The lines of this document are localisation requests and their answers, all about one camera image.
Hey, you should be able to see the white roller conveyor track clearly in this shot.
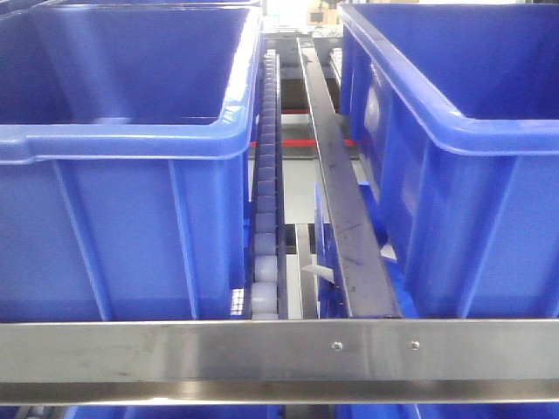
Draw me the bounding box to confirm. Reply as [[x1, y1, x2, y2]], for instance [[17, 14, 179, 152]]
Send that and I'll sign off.
[[250, 49, 288, 320]]

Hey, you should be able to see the steel divider bar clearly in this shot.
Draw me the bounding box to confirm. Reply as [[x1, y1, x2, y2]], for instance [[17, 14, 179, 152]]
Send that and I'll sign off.
[[297, 38, 402, 319]]

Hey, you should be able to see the large blue bin left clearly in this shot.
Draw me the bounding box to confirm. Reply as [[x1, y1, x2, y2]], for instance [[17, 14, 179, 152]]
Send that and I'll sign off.
[[1, 2, 262, 322]]

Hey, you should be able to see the large blue bin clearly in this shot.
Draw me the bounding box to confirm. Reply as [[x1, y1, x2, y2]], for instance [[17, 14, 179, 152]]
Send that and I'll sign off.
[[341, 3, 558, 318], [1, 2, 262, 322]]

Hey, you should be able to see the large blue bin right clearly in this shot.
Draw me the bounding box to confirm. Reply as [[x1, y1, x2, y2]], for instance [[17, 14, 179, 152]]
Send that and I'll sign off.
[[341, 3, 558, 318]]

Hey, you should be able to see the steel front shelf rail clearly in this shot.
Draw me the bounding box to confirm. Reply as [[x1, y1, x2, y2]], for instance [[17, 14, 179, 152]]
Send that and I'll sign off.
[[1, 319, 558, 405]]

